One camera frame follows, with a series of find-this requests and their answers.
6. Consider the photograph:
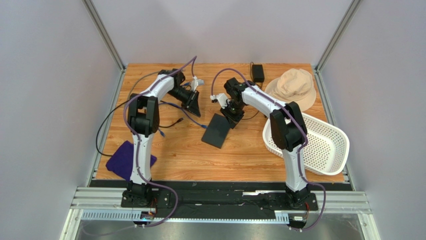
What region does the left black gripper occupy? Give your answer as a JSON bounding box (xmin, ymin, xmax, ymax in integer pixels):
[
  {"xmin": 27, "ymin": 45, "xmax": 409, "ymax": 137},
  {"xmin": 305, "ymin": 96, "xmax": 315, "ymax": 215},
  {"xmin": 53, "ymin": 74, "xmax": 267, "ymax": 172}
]
[{"xmin": 166, "ymin": 87, "xmax": 201, "ymax": 118}]

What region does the black network switch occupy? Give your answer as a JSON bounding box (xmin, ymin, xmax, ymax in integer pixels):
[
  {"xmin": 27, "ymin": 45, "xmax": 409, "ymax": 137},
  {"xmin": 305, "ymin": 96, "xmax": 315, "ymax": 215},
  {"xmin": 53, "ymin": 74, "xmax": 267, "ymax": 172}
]
[{"xmin": 201, "ymin": 113, "xmax": 231, "ymax": 149}]

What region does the black ethernet cable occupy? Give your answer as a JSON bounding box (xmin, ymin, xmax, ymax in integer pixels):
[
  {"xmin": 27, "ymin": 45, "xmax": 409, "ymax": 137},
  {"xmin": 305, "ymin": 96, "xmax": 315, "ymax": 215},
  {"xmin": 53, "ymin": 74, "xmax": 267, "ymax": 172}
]
[{"xmin": 95, "ymin": 98, "xmax": 134, "ymax": 158}]

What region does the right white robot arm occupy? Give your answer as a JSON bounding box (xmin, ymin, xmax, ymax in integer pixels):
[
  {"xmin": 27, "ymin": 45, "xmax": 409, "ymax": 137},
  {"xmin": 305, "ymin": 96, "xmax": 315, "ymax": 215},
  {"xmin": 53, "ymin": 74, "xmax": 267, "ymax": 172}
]
[{"xmin": 217, "ymin": 78, "xmax": 310, "ymax": 209}]

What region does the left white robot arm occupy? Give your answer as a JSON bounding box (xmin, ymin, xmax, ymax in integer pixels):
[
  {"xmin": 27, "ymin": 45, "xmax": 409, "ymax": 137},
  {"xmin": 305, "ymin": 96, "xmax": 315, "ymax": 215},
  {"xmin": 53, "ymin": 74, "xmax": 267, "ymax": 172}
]
[{"xmin": 121, "ymin": 68, "xmax": 201, "ymax": 208}]

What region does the black power adapter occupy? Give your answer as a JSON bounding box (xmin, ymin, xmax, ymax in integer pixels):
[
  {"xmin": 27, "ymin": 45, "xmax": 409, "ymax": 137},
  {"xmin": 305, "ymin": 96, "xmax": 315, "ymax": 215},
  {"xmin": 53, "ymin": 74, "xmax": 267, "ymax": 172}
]
[{"xmin": 251, "ymin": 64, "xmax": 265, "ymax": 83}]

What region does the beige bucket hat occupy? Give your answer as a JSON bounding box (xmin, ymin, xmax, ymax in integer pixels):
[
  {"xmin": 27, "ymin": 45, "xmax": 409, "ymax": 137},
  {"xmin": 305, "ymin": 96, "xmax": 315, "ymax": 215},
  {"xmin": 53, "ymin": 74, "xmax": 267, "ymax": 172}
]
[{"xmin": 264, "ymin": 68, "xmax": 317, "ymax": 112}]

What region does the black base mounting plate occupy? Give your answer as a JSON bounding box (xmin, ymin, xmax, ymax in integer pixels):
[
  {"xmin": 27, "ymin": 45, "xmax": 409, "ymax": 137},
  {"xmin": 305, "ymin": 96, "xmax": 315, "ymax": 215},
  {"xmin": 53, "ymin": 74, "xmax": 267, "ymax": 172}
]
[{"xmin": 89, "ymin": 179, "xmax": 354, "ymax": 221}]

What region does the purple cloth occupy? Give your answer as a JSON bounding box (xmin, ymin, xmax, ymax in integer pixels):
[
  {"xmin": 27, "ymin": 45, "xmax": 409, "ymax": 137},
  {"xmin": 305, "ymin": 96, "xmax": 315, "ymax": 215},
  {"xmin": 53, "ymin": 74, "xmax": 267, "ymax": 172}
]
[{"xmin": 106, "ymin": 141, "xmax": 146, "ymax": 184}]

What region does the white perforated plastic basket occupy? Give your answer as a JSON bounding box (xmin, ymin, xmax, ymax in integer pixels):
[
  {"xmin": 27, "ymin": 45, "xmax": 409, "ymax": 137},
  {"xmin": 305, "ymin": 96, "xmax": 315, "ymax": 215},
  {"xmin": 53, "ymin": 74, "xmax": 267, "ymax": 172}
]
[{"xmin": 262, "ymin": 112, "xmax": 351, "ymax": 176}]

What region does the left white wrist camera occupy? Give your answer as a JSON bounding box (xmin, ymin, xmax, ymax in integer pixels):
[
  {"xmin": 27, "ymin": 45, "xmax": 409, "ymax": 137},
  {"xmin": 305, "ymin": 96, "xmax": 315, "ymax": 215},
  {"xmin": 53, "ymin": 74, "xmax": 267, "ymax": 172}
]
[{"xmin": 189, "ymin": 75, "xmax": 205, "ymax": 92}]

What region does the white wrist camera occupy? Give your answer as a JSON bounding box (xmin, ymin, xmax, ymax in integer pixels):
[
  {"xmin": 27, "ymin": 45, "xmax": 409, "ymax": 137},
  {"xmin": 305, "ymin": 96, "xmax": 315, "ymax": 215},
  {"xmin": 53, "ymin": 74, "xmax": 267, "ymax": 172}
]
[
  {"xmin": 189, "ymin": 75, "xmax": 205, "ymax": 92},
  {"xmin": 210, "ymin": 93, "xmax": 229, "ymax": 109}
]

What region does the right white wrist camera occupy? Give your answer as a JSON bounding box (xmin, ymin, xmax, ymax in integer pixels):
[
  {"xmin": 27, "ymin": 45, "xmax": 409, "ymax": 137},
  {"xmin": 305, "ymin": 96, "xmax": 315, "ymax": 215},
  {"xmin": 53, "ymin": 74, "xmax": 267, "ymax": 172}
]
[{"xmin": 210, "ymin": 93, "xmax": 229, "ymax": 109}]

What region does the aluminium frame rail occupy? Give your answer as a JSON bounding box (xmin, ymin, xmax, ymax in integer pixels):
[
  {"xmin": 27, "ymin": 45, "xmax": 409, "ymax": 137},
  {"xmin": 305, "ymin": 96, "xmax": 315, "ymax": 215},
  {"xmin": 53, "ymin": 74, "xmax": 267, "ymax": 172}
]
[{"xmin": 60, "ymin": 180, "xmax": 380, "ymax": 240}]

